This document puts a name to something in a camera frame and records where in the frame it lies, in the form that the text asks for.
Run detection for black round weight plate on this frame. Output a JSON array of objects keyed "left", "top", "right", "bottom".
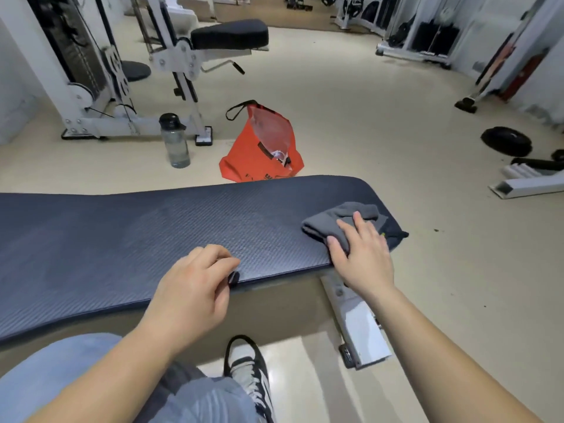
[{"left": 480, "top": 126, "right": 533, "bottom": 157}]

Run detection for grey cleaning cloth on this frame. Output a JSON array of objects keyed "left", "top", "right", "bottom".
[{"left": 301, "top": 202, "right": 409, "bottom": 256}]

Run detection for dark blue padded gym bench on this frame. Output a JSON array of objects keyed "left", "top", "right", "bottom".
[{"left": 0, "top": 174, "right": 404, "bottom": 344}]

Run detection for leaning white bar black foot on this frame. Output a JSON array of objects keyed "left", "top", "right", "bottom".
[{"left": 454, "top": 0, "right": 551, "bottom": 114}]

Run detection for person's left forearm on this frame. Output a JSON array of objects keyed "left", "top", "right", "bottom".
[{"left": 24, "top": 321, "right": 186, "bottom": 423}]

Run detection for round black floor pad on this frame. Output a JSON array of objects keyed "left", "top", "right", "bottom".
[{"left": 120, "top": 61, "right": 152, "bottom": 83}]

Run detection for black padded machine seat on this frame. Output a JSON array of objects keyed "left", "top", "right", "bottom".
[{"left": 190, "top": 19, "right": 269, "bottom": 51}]

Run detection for person's left hand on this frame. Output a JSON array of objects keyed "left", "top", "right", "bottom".
[{"left": 138, "top": 244, "right": 241, "bottom": 348}]

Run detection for person's right hand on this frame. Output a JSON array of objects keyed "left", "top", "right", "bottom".
[{"left": 326, "top": 211, "right": 395, "bottom": 300}]

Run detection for black and white sneaker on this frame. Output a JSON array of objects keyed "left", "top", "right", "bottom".
[{"left": 223, "top": 335, "right": 276, "bottom": 423}]

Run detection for orange bag with black handles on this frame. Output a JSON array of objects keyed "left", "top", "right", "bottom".
[{"left": 219, "top": 100, "right": 305, "bottom": 184}]

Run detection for white cable weight machine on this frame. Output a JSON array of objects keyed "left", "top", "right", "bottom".
[{"left": 0, "top": 0, "right": 245, "bottom": 147}]

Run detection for person's right forearm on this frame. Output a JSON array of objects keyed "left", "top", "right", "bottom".
[{"left": 363, "top": 284, "right": 545, "bottom": 423}]

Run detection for grey water bottle black cap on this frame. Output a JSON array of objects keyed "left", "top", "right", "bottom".
[{"left": 159, "top": 113, "right": 191, "bottom": 169}]

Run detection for white metal floor bar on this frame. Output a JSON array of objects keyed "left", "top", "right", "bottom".
[{"left": 489, "top": 169, "right": 564, "bottom": 200}]

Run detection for white weight rack machine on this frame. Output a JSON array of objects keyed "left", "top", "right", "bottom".
[{"left": 333, "top": 0, "right": 468, "bottom": 68}]

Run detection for white metal bench frame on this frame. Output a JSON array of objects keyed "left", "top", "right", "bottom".
[{"left": 320, "top": 273, "right": 393, "bottom": 370}]

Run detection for person's grey trouser leg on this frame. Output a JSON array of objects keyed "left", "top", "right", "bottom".
[{"left": 0, "top": 333, "right": 265, "bottom": 423}]

